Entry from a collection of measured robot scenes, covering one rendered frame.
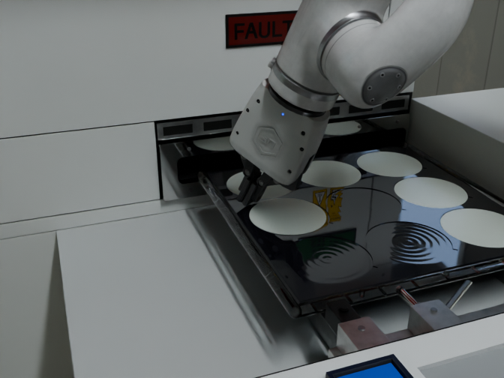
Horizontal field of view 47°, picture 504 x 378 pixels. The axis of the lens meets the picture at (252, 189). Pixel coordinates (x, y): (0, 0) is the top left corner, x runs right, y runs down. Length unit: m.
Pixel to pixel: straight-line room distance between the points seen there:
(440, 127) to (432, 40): 0.43
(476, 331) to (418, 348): 0.05
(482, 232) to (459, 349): 0.32
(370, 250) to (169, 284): 0.26
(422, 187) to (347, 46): 0.35
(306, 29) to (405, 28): 0.11
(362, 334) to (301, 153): 0.23
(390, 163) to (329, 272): 0.33
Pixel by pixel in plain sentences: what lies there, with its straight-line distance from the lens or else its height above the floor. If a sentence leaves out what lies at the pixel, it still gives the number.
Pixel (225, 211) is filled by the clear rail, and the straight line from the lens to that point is 0.77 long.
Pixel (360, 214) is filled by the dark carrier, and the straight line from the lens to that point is 0.78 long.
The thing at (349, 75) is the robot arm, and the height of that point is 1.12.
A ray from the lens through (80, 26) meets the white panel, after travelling 0.84.
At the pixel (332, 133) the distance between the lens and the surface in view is 0.99.
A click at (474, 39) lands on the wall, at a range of 3.41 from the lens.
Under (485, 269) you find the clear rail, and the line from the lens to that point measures 0.71.
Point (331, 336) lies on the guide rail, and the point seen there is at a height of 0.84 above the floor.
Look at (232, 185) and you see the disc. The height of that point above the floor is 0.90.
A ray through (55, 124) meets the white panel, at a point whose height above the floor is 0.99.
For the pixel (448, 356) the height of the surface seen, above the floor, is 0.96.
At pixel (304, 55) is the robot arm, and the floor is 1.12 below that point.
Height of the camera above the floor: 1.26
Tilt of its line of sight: 26 degrees down
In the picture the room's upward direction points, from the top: straight up
